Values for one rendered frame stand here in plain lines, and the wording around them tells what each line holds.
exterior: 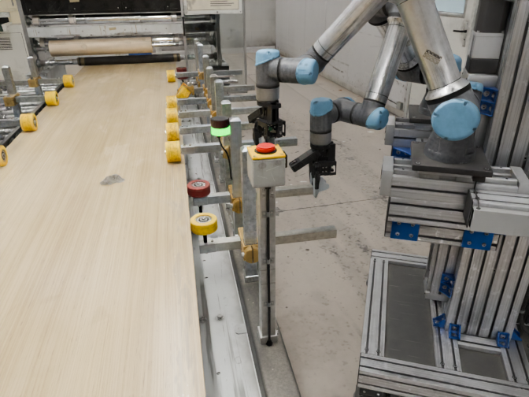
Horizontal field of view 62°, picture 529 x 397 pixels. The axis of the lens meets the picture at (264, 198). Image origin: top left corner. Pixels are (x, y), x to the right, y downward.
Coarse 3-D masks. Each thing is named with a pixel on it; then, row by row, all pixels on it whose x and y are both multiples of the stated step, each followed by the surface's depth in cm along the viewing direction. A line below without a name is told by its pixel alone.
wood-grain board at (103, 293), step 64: (64, 128) 212; (128, 128) 211; (0, 192) 149; (64, 192) 149; (128, 192) 148; (0, 256) 115; (64, 256) 114; (128, 256) 114; (192, 256) 114; (0, 320) 93; (64, 320) 93; (128, 320) 93; (192, 320) 93; (0, 384) 78; (64, 384) 78; (128, 384) 78; (192, 384) 78
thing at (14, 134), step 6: (60, 84) 329; (54, 90) 313; (60, 90) 326; (42, 102) 281; (36, 108) 269; (42, 108) 276; (36, 114) 266; (18, 126) 237; (12, 132) 227; (18, 132) 233; (6, 138) 219; (12, 138) 225; (0, 144) 211; (6, 144) 217
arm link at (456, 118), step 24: (408, 0) 109; (432, 0) 109; (408, 24) 112; (432, 24) 110; (432, 48) 111; (432, 72) 114; (456, 72) 113; (432, 96) 116; (456, 96) 113; (432, 120) 116; (456, 120) 114
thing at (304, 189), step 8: (304, 184) 162; (224, 192) 156; (256, 192) 156; (280, 192) 158; (288, 192) 159; (296, 192) 159; (304, 192) 160; (312, 192) 161; (200, 200) 153; (208, 200) 154; (216, 200) 155; (224, 200) 155
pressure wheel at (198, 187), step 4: (192, 180) 155; (196, 180) 154; (200, 180) 154; (204, 180) 154; (188, 184) 152; (192, 184) 152; (196, 184) 152; (200, 184) 152; (204, 184) 152; (208, 184) 151; (188, 188) 150; (192, 188) 149; (196, 188) 149; (200, 188) 149; (204, 188) 149; (208, 188) 151; (188, 192) 151; (192, 192) 149; (196, 192) 149; (200, 192) 149; (204, 192) 150; (208, 192) 151; (192, 196) 150; (196, 196) 150; (200, 196) 150; (204, 196) 151; (200, 208) 156; (200, 212) 156
